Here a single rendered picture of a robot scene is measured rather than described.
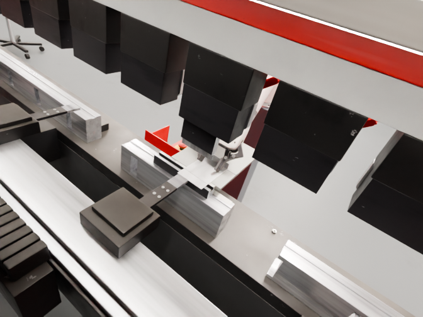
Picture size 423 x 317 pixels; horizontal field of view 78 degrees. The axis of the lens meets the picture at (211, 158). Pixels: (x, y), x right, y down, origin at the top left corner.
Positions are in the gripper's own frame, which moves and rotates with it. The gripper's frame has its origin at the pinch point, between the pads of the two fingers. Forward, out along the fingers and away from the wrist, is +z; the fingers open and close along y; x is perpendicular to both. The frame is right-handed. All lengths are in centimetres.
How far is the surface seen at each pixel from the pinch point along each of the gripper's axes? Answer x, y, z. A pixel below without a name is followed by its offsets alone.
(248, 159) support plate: 11.8, 6.3, -7.0
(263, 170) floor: 185, -17, -24
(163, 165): -3.8, -10.2, 8.4
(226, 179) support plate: 1.1, 6.8, 2.2
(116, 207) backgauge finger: -23.9, -3.1, 19.1
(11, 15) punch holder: -19, -79, -6
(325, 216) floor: 176, 50, -16
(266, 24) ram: -33.5, 8.3, -22.3
